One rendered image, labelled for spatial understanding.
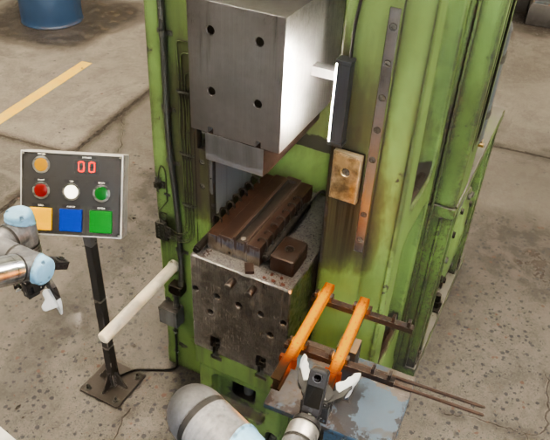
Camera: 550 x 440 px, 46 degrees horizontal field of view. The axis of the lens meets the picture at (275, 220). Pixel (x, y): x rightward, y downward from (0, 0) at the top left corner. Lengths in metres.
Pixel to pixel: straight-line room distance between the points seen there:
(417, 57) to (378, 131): 0.25
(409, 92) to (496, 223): 2.44
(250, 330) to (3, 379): 1.31
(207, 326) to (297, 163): 0.70
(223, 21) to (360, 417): 1.20
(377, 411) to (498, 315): 1.60
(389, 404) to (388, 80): 0.96
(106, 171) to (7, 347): 1.34
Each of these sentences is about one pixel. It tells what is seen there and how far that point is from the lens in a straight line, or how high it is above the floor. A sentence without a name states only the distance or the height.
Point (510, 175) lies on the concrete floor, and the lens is 4.67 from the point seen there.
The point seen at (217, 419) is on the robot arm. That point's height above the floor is 1.34.
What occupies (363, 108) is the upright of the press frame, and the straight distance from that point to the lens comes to 1.87.
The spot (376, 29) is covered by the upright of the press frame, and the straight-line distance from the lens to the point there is 1.78.
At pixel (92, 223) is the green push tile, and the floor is 1.00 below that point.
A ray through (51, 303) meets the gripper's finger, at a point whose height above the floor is 0.99.
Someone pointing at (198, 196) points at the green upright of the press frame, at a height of 0.99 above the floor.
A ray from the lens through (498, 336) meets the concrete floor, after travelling 3.44.
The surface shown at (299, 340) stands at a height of 0.99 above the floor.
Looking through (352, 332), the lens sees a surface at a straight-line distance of 1.88.
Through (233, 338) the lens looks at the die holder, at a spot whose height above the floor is 0.59.
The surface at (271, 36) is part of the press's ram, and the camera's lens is 1.74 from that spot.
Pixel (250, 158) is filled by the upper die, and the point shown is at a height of 1.32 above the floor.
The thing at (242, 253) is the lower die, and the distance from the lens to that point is 2.17.
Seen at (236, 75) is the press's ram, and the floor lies 1.57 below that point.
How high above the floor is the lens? 2.35
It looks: 37 degrees down
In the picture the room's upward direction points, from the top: 3 degrees clockwise
